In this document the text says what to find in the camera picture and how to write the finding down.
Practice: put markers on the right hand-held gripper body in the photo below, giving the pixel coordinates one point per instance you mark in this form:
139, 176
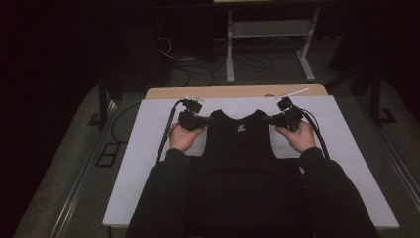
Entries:
290, 119

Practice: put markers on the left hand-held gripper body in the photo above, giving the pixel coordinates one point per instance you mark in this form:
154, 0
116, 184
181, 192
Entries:
189, 120

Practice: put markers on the black tank top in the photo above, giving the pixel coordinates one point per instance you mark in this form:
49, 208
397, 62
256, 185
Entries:
237, 145

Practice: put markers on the person's left hand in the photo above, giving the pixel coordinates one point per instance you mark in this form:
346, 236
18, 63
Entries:
183, 139

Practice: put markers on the person's right hand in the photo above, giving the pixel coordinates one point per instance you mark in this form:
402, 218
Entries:
302, 139

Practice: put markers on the light wooden table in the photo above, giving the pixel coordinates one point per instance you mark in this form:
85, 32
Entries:
185, 92

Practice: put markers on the white table cover board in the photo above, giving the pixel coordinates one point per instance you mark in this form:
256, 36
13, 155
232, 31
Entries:
145, 158

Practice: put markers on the black metal stand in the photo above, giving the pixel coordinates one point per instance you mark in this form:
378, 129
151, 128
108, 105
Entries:
102, 99
375, 99

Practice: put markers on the white metal frame desk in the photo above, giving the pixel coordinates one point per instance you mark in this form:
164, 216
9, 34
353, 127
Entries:
230, 49

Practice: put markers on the black floor socket frame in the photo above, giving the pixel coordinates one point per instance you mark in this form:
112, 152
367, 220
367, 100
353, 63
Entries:
107, 154

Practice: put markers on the metal floor rail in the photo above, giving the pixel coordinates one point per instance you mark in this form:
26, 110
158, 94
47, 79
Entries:
407, 180
74, 201

